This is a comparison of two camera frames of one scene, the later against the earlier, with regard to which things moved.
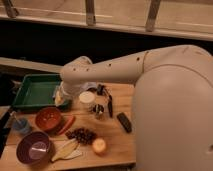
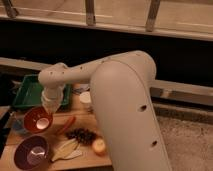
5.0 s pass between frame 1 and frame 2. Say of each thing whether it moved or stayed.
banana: stayed
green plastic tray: stayed
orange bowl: moved
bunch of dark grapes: stayed
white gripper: moved
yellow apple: stayed
